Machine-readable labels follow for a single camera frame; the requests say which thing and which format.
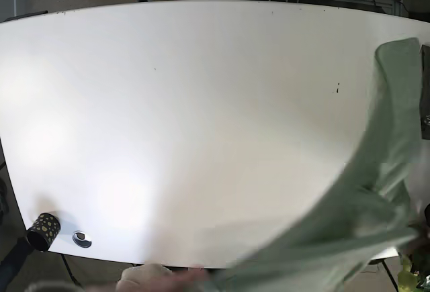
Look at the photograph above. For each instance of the blurred person hand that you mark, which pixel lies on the blurred person hand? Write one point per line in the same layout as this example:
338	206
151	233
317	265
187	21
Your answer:
154	277

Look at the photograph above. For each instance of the light green T-shirt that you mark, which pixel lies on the light green T-shirt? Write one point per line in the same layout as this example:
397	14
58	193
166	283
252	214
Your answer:
365	211

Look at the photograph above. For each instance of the dark grey T-shirt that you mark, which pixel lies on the dark grey T-shirt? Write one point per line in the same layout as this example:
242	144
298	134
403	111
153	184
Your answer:
424	100

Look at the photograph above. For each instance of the black cup with gold spots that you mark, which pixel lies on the black cup with gold spots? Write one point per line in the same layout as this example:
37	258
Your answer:
42	233

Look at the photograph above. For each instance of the left table cable grommet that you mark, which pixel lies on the left table cable grommet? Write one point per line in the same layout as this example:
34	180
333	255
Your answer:
82	239

